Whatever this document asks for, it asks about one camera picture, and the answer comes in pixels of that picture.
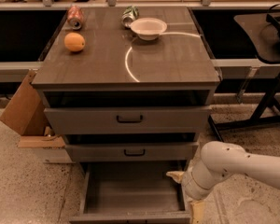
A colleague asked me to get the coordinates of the grey bottom drawer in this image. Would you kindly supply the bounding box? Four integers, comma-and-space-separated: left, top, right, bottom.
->
70, 161, 191, 224

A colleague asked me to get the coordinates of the grey drawer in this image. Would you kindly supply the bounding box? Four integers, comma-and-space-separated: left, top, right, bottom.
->
70, 161, 191, 224
44, 106, 210, 134
65, 142, 198, 162

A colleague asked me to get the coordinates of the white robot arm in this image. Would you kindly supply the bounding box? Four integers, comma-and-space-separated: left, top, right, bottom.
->
166, 141, 280, 224

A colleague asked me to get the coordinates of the grey middle drawer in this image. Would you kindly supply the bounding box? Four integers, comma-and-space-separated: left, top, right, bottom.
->
65, 142, 198, 162

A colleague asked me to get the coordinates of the grey top drawer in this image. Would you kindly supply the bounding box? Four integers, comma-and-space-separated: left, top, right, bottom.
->
44, 106, 210, 134

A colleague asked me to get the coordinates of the grey drawer cabinet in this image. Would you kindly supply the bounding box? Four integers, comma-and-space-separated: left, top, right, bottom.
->
31, 6, 221, 179

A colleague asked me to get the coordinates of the white bowl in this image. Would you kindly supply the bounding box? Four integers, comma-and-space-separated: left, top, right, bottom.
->
131, 18, 167, 41

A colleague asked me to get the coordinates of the black side table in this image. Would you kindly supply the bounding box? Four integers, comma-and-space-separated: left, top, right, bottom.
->
207, 3, 280, 142

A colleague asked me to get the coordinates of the cardboard box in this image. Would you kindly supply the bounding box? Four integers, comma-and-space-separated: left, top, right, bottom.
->
0, 69, 73, 165

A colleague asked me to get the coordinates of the green soda can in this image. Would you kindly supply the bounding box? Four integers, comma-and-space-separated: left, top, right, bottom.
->
121, 6, 139, 28

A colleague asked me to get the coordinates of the orange fruit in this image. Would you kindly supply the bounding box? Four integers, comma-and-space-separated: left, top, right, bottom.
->
64, 33, 86, 52

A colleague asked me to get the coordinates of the red soda can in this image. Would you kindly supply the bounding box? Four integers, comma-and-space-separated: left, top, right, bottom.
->
67, 6, 84, 30

